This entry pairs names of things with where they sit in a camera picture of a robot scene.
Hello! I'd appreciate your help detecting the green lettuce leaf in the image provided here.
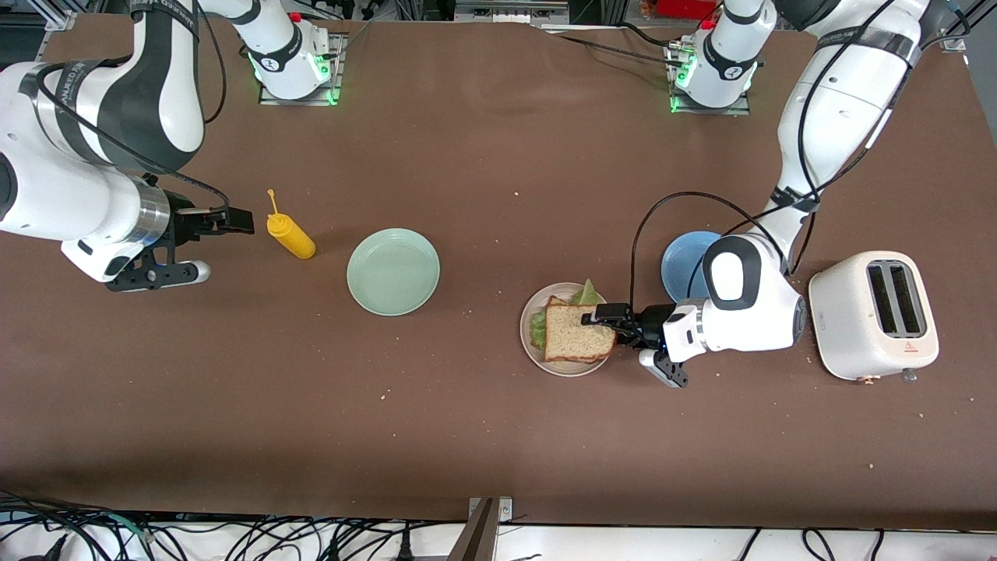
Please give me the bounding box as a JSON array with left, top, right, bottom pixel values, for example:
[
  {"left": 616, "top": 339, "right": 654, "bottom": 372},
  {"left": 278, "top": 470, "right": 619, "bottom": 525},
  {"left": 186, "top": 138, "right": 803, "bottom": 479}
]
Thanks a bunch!
[{"left": 530, "top": 278, "right": 605, "bottom": 351}]

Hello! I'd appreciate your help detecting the yellow squeeze bottle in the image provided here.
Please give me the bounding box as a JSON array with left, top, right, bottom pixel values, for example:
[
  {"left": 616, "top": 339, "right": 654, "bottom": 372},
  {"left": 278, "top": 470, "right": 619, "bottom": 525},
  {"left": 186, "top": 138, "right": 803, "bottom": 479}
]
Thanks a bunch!
[{"left": 266, "top": 189, "right": 317, "bottom": 260}]

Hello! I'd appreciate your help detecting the blue plate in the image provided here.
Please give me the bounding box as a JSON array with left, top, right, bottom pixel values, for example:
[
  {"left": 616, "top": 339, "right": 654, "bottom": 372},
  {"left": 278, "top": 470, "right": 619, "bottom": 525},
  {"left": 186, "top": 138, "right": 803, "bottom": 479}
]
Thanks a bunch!
[{"left": 661, "top": 231, "right": 725, "bottom": 303}]

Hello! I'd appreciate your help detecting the beige plate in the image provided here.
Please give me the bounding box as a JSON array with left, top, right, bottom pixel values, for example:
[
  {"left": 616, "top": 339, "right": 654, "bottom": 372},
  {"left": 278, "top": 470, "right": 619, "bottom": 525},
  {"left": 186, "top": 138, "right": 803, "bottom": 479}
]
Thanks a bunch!
[{"left": 520, "top": 282, "right": 617, "bottom": 378}]

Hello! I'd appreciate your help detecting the pale green plate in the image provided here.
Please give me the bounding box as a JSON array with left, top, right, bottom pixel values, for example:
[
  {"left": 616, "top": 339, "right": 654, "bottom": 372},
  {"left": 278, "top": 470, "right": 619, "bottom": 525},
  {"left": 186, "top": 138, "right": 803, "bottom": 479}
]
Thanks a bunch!
[{"left": 346, "top": 228, "right": 442, "bottom": 317}]

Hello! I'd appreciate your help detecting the white toaster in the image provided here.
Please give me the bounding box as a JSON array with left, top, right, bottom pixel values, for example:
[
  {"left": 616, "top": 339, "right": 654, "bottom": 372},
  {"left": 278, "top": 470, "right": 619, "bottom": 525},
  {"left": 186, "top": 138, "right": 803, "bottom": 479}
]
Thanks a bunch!
[{"left": 808, "top": 249, "right": 941, "bottom": 384}]

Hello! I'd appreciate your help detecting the aluminium corner profile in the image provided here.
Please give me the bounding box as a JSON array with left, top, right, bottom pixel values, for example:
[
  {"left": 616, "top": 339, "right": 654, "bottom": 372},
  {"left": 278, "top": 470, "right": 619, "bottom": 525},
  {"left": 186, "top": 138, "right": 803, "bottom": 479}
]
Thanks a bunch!
[
  {"left": 939, "top": 0, "right": 997, "bottom": 54},
  {"left": 31, "top": 0, "right": 79, "bottom": 34}
]

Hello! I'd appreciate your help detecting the dark grey metal bar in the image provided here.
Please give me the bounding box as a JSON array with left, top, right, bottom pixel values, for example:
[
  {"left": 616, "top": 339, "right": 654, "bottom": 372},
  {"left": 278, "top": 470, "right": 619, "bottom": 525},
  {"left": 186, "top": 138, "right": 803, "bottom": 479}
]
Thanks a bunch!
[{"left": 448, "top": 499, "right": 499, "bottom": 561}]

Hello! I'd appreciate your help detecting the red box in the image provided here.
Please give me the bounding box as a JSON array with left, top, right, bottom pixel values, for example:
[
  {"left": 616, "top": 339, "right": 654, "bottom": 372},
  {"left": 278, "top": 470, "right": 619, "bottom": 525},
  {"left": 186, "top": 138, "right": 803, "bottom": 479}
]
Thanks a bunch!
[{"left": 657, "top": 0, "right": 719, "bottom": 20}]

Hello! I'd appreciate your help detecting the grey metal box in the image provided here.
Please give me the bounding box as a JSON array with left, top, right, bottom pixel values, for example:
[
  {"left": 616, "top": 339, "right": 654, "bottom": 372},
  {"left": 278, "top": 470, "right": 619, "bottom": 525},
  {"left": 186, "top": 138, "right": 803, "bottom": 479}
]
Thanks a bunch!
[{"left": 454, "top": 0, "right": 571, "bottom": 24}]

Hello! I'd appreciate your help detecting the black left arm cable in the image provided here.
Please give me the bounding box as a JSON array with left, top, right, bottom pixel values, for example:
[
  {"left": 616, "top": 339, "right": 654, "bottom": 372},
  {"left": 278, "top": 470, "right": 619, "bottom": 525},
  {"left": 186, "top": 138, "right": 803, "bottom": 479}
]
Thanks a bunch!
[{"left": 629, "top": 0, "right": 973, "bottom": 312}]

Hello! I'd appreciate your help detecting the black base cable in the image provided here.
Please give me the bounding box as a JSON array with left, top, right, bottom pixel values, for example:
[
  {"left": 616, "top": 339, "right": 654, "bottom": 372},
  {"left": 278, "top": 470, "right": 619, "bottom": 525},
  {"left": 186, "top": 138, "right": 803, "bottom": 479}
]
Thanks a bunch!
[{"left": 534, "top": 22, "right": 686, "bottom": 71}]

